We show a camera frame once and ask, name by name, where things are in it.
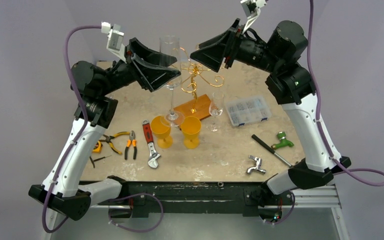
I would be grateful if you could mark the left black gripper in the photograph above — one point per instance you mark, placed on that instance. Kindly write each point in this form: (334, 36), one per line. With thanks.
(153, 77)

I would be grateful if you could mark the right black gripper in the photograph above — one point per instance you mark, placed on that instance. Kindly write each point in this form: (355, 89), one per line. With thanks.
(231, 44)

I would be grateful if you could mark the clear wine glass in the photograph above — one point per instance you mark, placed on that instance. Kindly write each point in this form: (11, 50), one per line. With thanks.
(170, 45)
(216, 108)

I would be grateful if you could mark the yellow wine glass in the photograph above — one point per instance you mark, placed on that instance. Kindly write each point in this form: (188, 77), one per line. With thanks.
(191, 128)
(162, 132)

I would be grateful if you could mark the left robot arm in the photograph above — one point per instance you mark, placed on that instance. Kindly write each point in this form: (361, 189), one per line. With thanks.
(61, 191)

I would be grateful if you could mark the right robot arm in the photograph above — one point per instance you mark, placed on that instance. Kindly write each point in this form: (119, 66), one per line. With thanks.
(294, 90)

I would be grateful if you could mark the wooden rack base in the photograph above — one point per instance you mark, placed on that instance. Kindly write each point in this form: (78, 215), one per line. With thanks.
(198, 108)

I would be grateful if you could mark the clear plastic screw box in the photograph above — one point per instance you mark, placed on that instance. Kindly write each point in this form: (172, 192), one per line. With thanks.
(248, 110)

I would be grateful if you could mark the orange black pliers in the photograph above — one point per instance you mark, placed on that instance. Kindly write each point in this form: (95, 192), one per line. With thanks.
(131, 142)

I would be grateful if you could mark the yellow long nose pliers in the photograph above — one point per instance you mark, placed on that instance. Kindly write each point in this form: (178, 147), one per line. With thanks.
(109, 140)

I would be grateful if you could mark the red adjustable wrench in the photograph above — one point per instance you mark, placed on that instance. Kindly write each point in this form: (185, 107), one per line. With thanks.
(153, 154)

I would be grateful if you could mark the yellow tape measure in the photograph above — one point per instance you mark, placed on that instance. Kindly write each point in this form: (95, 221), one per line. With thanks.
(97, 148)

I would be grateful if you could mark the green faucet valve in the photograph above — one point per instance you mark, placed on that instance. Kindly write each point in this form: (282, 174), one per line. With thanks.
(283, 141)

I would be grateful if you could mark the small black hex key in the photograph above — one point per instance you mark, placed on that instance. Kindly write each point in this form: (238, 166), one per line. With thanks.
(94, 160)

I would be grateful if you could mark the chrome faucet tap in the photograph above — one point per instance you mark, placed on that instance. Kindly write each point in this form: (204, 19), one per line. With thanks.
(258, 165)

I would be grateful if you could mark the gold wire wine glass rack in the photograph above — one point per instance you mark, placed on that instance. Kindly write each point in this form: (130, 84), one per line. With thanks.
(195, 70)

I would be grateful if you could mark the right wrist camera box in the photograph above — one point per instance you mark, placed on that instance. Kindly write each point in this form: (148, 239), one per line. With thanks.
(252, 10)

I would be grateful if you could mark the black handled hammer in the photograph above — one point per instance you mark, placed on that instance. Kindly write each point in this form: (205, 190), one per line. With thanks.
(272, 151)

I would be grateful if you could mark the black table front rail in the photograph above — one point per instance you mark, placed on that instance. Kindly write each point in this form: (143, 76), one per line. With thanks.
(249, 199)

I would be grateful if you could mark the aluminium frame rail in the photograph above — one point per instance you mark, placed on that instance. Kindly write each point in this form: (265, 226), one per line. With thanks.
(320, 197)

